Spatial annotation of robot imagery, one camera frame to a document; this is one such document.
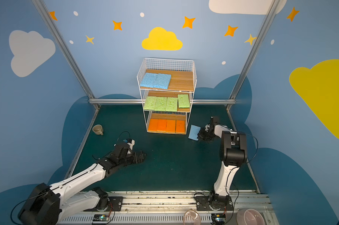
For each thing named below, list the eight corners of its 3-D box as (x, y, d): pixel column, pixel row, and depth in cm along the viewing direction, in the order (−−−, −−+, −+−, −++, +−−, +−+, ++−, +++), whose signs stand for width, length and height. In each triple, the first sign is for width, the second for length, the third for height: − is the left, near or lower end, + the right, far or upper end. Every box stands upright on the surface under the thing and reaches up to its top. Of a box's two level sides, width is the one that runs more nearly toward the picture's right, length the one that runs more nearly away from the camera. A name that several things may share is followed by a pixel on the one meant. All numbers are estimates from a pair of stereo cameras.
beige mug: (92, 135, 103) (90, 132, 100) (96, 127, 108) (94, 124, 105) (102, 135, 103) (100, 132, 100) (105, 127, 108) (103, 124, 105)
